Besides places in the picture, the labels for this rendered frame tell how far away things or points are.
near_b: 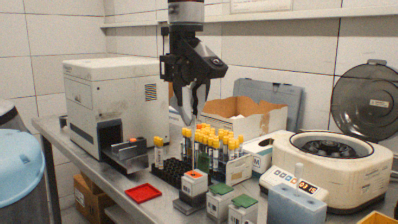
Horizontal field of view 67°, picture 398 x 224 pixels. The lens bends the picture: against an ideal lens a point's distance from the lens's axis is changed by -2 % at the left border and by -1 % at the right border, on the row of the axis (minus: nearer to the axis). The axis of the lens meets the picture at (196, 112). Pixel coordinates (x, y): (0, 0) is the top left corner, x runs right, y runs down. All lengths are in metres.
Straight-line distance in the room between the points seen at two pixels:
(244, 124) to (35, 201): 0.64
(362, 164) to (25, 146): 0.64
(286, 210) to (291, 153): 0.20
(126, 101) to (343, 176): 0.65
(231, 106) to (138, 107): 0.39
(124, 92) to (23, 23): 1.34
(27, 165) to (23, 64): 1.83
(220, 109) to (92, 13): 1.44
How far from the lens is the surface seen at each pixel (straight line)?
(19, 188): 0.42
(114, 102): 0.98
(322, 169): 0.73
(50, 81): 2.27
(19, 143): 0.45
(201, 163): 0.72
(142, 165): 0.87
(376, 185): 0.83
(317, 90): 1.12
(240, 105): 1.24
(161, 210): 0.73
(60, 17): 2.28
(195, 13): 0.62
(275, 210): 0.63
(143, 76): 1.02
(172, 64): 0.65
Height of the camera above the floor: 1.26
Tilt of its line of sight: 14 degrees down
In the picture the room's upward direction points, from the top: straight up
